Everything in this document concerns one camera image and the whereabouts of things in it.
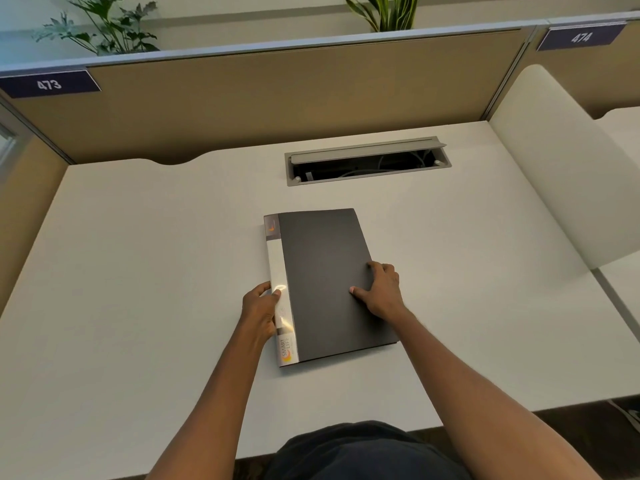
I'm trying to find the person's right hand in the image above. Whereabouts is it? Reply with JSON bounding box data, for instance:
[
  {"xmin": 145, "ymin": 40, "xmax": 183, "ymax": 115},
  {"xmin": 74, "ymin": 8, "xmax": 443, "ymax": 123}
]
[{"xmin": 349, "ymin": 261, "xmax": 414, "ymax": 326}]

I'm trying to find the person's left hand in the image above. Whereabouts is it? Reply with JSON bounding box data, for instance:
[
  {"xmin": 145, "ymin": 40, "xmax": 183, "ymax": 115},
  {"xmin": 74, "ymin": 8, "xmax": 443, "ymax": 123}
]
[{"xmin": 239, "ymin": 282, "xmax": 283, "ymax": 349}]

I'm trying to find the black folder with white spine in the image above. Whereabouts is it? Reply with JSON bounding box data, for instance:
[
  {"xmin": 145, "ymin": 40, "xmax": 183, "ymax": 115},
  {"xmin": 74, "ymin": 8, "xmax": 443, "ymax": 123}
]
[{"xmin": 263, "ymin": 208, "xmax": 400, "ymax": 369}]

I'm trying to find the person's left forearm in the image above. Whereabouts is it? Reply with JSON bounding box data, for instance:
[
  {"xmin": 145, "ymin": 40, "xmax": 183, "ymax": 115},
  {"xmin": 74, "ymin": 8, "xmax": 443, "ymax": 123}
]
[{"xmin": 146, "ymin": 322, "xmax": 277, "ymax": 480}]

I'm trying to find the person's right forearm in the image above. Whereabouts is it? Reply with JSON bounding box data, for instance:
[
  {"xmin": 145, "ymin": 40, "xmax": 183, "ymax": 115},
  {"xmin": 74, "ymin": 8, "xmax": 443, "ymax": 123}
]
[{"xmin": 393, "ymin": 311, "xmax": 603, "ymax": 480}]

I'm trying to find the person's dark clothing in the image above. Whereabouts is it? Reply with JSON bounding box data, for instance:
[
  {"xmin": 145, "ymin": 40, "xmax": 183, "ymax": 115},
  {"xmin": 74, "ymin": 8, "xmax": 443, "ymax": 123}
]
[{"xmin": 262, "ymin": 421, "xmax": 474, "ymax": 480}]

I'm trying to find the beige desk partition panel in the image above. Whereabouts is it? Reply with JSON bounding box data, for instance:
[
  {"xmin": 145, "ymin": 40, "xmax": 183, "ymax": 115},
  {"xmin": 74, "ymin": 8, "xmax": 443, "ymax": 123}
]
[
  {"xmin": 487, "ymin": 11, "xmax": 640, "ymax": 120},
  {"xmin": 0, "ymin": 20, "xmax": 540, "ymax": 166}
]

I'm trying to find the white curved desk divider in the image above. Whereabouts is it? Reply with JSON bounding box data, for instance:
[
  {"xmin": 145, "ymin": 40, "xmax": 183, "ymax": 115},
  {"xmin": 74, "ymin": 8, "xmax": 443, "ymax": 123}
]
[{"xmin": 489, "ymin": 64, "xmax": 640, "ymax": 270}]

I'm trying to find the beige side partition panel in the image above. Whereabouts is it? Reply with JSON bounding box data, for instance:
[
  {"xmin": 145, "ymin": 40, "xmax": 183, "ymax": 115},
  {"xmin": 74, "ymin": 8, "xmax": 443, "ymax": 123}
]
[{"xmin": 0, "ymin": 92, "xmax": 72, "ymax": 315}]

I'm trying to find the green striped-leaf plant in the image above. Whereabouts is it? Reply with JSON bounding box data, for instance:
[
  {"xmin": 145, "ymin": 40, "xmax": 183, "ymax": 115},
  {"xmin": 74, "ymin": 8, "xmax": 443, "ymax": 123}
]
[{"xmin": 345, "ymin": 0, "xmax": 421, "ymax": 33}]

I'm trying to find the black white-striped shoe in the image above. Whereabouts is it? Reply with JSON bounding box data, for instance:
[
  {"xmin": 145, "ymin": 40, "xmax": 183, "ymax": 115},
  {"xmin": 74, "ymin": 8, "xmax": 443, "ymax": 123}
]
[{"xmin": 607, "ymin": 398, "xmax": 640, "ymax": 434}]

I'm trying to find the dark blue number label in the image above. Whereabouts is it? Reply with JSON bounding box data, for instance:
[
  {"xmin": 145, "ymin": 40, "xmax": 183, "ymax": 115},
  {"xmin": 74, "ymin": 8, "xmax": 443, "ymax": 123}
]
[
  {"xmin": 536, "ymin": 22, "xmax": 628, "ymax": 52},
  {"xmin": 0, "ymin": 70, "xmax": 102, "ymax": 99}
]

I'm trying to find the green leafy plant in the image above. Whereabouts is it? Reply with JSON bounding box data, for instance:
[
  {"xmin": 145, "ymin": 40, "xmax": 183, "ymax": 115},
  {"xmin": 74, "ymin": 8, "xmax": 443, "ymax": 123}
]
[{"xmin": 32, "ymin": 0, "xmax": 161, "ymax": 56}]

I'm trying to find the white cable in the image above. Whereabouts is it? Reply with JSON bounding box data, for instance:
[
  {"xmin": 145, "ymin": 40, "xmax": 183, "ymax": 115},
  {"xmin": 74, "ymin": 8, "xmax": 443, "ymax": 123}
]
[{"xmin": 345, "ymin": 151, "xmax": 435, "ymax": 176}]

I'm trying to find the grey desk cable tray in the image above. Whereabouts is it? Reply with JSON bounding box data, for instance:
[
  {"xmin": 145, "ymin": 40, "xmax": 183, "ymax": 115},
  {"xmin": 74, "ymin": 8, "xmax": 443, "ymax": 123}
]
[{"xmin": 284, "ymin": 136, "xmax": 452, "ymax": 188}]

